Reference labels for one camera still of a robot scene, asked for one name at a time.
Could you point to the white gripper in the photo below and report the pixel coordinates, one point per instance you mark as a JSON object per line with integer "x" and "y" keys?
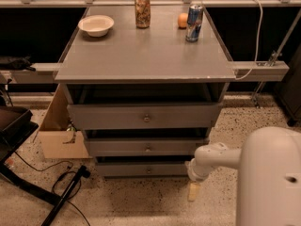
{"x": 197, "y": 174}

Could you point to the grey bottom drawer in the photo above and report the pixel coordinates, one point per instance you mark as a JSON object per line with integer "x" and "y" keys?
{"x": 132, "y": 170}

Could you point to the grey drawer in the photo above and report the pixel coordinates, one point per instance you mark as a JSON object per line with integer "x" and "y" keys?
{"x": 142, "y": 147}
{"x": 143, "y": 116}
{"x": 132, "y": 170}

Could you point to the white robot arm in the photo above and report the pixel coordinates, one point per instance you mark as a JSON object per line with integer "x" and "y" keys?
{"x": 269, "y": 175}

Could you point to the grey top drawer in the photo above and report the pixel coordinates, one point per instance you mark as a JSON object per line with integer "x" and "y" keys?
{"x": 143, "y": 116}

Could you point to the grey drawer cabinet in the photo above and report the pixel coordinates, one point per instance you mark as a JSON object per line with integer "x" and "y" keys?
{"x": 155, "y": 65}

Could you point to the grey middle drawer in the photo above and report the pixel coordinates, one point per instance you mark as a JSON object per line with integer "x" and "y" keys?
{"x": 142, "y": 147}

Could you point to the black stand leg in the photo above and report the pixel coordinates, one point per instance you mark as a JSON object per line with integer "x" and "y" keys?
{"x": 63, "y": 198}

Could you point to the metal railing beam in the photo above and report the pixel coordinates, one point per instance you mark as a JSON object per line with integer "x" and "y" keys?
{"x": 248, "y": 71}

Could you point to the dark cabinet at right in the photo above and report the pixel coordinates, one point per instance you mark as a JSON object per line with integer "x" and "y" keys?
{"x": 288, "y": 90}

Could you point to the cardboard box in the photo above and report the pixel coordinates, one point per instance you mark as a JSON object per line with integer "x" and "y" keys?
{"x": 58, "y": 137}

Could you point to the orange fruit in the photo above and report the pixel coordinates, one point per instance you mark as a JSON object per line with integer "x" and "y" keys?
{"x": 182, "y": 20}

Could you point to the blue energy drink can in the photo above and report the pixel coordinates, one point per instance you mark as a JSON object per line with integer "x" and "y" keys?
{"x": 194, "y": 22}

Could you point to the white bowl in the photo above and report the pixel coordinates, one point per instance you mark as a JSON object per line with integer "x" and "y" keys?
{"x": 96, "y": 25}

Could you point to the black chair base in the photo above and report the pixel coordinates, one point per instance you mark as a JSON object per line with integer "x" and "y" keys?
{"x": 15, "y": 128}

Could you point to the brown patterned can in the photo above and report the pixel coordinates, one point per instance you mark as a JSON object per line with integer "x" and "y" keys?
{"x": 142, "y": 13}

